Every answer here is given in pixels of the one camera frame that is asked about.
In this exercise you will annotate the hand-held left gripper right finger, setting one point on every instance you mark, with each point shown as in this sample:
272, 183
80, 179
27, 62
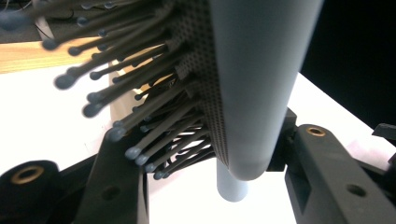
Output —
327, 174

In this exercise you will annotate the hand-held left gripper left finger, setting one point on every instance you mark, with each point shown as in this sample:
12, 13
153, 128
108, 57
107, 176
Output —
115, 193

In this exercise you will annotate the light blue hairbrush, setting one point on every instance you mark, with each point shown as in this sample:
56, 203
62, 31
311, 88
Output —
255, 77

